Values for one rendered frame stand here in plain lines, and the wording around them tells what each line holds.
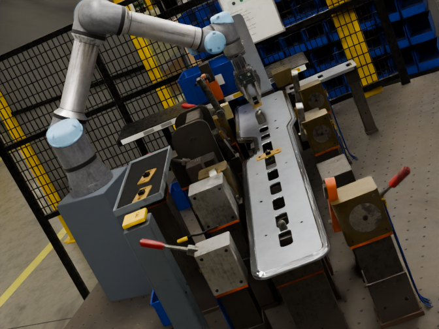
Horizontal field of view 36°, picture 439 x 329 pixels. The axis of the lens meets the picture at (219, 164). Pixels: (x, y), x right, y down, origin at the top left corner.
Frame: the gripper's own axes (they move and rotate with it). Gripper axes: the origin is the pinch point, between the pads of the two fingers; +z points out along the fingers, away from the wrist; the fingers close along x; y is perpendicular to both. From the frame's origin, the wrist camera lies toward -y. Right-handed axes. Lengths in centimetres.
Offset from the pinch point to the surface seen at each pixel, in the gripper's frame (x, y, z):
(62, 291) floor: -170, -129, 107
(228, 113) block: -11.9, -6.1, 2.7
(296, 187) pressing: 6, 79, 5
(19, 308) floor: -201, -128, 107
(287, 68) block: 15.4, -23.5, -0.4
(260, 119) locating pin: -0.1, 14.3, 3.5
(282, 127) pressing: 6.4, 26.7, 5.1
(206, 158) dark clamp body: -18, 50, -3
